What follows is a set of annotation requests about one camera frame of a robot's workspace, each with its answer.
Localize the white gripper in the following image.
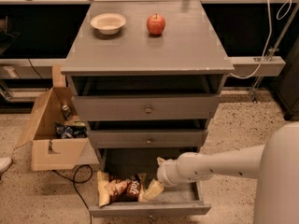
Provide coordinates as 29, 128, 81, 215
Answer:
138, 157, 182, 203

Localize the brown chip bag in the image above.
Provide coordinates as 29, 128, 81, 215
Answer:
97, 171, 146, 207

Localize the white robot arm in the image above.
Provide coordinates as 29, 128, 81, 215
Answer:
141, 122, 299, 224

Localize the grey bottom drawer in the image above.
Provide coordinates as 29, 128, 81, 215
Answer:
88, 147, 212, 219

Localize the grey drawer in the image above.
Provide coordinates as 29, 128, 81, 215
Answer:
88, 147, 212, 219
73, 76, 220, 121
88, 119, 207, 148

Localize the grey middle drawer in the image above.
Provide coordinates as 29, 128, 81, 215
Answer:
88, 119, 207, 148

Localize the grey top drawer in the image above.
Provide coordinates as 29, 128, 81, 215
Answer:
73, 76, 220, 121

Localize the blue snack bag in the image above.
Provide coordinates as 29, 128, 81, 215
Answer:
55, 121, 87, 139

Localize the grey drawer cabinet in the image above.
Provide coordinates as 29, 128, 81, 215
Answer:
61, 0, 235, 157

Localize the metal soda can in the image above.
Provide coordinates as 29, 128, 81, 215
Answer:
62, 105, 72, 120

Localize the cardboard box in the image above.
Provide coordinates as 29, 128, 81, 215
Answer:
15, 64, 99, 171

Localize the red apple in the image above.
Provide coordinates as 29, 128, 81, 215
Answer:
147, 14, 165, 35

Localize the white shoe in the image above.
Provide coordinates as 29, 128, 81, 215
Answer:
0, 157, 12, 174

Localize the white bowl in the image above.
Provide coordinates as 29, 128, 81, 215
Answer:
91, 13, 126, 35

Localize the black floor cable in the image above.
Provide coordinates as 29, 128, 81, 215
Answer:
51, 164, 93, 224

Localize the black wall cable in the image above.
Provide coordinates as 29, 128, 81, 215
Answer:
27, 58, 45, 80

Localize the white hanging cable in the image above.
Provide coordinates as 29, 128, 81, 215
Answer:
229, 0, 293, 80

